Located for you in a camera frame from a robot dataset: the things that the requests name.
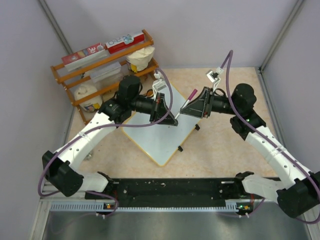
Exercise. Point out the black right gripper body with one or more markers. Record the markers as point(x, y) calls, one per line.
point(209, 102)

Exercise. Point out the red foil wrap box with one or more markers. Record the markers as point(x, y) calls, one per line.
point(84, 56)

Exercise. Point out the yellow framed whiteboard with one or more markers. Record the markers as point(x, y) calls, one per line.
point(160, 142)

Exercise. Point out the orange wooden shelf rack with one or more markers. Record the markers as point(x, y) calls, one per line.
point(87, 96)

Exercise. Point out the upper white paper-lid jar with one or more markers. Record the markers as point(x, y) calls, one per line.
point(139, 59)

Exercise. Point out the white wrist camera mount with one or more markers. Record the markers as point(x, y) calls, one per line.
point(214, 77)
point(158, 84)

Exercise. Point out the clear plastic box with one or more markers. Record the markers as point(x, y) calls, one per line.
point(105, 72)

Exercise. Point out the white marker pen magenta cap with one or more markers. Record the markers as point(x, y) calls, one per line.
point(193, 93)

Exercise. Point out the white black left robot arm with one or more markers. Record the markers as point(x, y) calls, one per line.
point(60, 167)

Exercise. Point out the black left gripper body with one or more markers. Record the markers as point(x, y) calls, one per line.
point(158, 100)

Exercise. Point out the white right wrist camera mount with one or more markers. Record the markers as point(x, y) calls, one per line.
point(214, 77)

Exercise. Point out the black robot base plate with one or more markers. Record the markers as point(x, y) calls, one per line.
point(175, 192)

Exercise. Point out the small glass bottle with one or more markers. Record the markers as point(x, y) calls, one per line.
point(89, 155)

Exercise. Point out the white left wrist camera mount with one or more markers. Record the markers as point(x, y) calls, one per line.
point(158, 84)

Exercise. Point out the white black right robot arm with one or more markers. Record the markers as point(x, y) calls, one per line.
point(298, 189)

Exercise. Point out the red white wrap box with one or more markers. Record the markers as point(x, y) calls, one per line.
point(124, 42)

